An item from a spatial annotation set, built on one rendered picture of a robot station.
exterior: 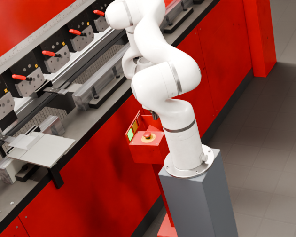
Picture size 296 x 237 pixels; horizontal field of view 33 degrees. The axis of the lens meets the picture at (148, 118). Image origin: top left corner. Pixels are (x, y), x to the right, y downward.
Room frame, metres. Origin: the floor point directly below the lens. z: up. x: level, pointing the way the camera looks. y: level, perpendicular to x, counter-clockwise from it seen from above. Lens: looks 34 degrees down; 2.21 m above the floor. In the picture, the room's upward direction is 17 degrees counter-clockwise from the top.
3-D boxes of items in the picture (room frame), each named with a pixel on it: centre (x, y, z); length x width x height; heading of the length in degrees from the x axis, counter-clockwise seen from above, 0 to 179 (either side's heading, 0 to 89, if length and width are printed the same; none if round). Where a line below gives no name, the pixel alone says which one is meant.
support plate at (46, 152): (1.85, 0.49, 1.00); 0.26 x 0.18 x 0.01; 49
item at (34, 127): (1.97, 0.58, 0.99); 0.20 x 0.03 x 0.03; 139
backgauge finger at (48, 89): (2.36, 0.46, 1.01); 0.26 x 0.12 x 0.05; 49
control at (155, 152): (2.04, 0.01, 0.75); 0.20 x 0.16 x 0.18; 150
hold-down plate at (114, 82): (2.37, 0.16, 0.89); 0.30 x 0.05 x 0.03; 139
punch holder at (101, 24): (2.53, 0.09, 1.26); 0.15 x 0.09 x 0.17; 139
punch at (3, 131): (1.95, 0.60, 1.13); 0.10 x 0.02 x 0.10; 139
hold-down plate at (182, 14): (2.97, -0.37, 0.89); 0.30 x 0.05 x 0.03; 139
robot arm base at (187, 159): (1.47, -0.10, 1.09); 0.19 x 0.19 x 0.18
